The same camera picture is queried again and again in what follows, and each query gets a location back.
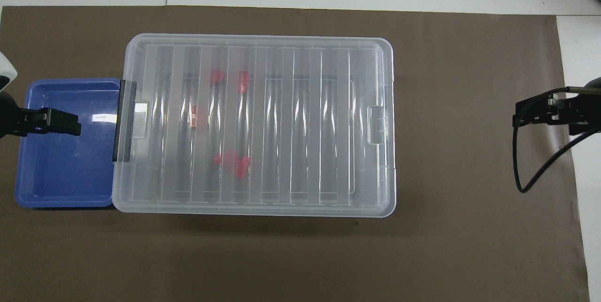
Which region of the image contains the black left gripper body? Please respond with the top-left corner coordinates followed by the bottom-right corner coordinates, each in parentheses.
top-left (0, 93), bottom-right (23, 139)

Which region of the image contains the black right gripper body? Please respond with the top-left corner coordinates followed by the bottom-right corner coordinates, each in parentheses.
top-left (549, 87), bottom-right (601, 136)

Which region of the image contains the clear ribbed plastic lid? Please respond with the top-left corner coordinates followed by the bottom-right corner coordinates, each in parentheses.
top-left (112, 33), bottom-right (397, 218)

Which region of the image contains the blue plastic tray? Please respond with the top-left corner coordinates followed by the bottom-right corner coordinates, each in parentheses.
top-left (14, 78), bottom-right (123, 209)

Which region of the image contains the black box latch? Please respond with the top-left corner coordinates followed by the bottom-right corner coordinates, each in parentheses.
top-left (113, 79), bottom-right (138, 164)

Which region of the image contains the clear plastic storage box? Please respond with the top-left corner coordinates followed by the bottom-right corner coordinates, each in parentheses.
top-left (112, 34), bottom-right (397, 218)

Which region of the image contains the brown table mat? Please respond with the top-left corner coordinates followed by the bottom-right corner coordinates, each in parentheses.
top-left (0, 5), bottom-right (590, 302)

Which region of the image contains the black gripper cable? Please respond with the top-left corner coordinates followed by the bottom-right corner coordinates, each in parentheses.
top-left (514, 119), bottom-right (591, 194)

